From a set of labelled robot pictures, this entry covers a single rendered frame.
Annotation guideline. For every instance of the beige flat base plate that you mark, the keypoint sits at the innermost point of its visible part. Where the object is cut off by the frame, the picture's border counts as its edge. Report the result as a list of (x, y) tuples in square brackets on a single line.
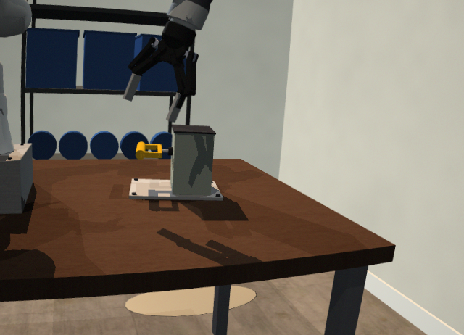
[(161, 189)]

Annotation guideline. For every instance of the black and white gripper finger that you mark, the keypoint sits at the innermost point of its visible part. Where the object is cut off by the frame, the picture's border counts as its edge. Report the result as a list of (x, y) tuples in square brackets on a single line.
[(186, 82), (145, 60)]

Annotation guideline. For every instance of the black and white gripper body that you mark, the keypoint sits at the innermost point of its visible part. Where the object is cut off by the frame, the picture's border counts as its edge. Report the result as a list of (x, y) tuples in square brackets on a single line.
[(178, 37)]

